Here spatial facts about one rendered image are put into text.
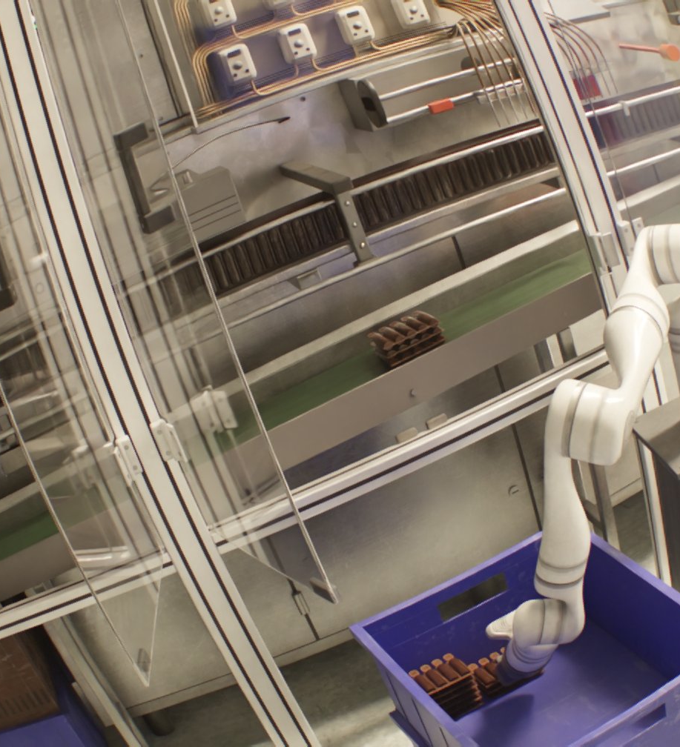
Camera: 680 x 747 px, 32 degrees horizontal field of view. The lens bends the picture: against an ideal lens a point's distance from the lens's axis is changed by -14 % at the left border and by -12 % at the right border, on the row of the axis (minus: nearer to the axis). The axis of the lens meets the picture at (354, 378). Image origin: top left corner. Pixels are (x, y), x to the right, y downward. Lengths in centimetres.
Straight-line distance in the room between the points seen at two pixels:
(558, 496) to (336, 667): 122
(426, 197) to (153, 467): 67
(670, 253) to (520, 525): 97
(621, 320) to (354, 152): 99
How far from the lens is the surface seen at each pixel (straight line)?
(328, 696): 263
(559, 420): 153
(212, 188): 213
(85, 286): 193
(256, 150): 246
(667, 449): 194
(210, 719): 269
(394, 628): 202
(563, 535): 161
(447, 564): 261
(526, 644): 172
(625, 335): 164
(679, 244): 184
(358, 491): 212
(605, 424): 151
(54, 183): 190
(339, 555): 252
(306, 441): 214
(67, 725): 232
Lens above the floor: 146
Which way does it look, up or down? 20 degrees down
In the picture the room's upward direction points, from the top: 20 degrees counter-clockwise
